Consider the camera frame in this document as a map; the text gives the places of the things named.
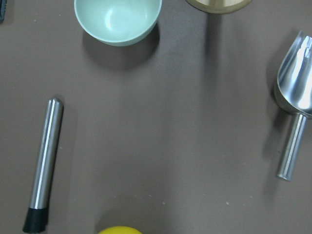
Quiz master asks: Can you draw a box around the yellow lemon upper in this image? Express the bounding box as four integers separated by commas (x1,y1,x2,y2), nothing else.
98,226,142,234

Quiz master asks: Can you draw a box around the mint green bowl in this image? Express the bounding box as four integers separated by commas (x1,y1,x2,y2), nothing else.
74,0,162,47

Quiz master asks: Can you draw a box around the steel muddler black tip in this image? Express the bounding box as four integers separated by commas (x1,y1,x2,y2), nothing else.
22,97,64,234

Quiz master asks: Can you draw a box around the steel ice scoop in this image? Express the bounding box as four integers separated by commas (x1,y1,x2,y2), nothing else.
274,31,312,181

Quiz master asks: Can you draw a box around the folded grey cloth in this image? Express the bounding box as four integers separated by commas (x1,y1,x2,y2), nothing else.
0,0,7,22

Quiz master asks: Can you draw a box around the wooden mug tree stand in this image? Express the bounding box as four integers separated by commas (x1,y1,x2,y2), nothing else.
186,0,252,14

